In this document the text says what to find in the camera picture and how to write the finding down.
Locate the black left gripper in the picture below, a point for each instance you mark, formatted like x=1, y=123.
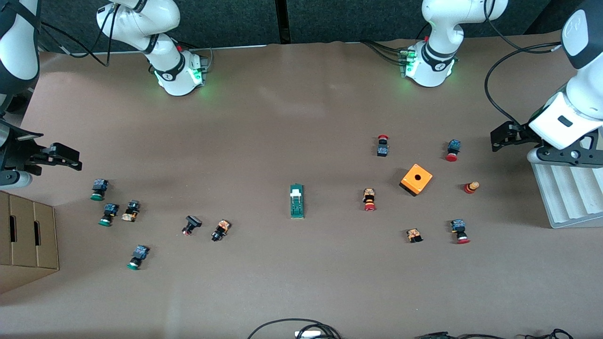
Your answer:
x=522, y=133

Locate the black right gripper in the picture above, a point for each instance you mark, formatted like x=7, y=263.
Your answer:
x=20, y=157

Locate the green load switch white lever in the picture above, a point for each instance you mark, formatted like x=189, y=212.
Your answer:
x=297, y=207

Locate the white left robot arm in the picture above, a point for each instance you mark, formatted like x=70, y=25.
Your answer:
x=435, y=66

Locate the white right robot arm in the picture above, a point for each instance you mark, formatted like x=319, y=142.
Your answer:
x=165, y=70

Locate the green push button blue block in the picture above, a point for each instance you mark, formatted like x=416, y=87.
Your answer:
x=140, y=253
x=100, y=186
x=110, y=209

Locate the red button blue block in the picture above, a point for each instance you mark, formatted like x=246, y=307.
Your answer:
x=458, y=226
x=454, y=146

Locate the red yellow selector knob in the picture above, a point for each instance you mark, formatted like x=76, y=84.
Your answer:
x=469, y=188

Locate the brown cardboard box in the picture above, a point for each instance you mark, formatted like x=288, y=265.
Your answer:
x=28, y=235

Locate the grey ribbed plastic tray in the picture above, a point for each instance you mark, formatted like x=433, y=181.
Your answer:
x=570, y=197

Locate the red button black block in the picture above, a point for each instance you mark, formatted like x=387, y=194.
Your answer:
x=382, y=150

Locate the small orange contact block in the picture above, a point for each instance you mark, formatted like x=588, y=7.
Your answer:
x=414, y=234

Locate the black square button red base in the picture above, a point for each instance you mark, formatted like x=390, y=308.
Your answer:
x=193, y=221

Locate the red mushroom button yellow block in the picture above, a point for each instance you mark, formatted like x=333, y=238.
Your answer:
x=369, y=195

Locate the black button orange block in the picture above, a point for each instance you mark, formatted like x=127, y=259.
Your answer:
x=222, y=227

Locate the white plug connector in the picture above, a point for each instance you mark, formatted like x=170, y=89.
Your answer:
x=307, y=334

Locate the black tan switch module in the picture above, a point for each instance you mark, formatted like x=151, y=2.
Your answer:
x=132, y=207

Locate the orange button enclosure box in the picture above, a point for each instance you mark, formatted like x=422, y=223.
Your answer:
x=422, y=182

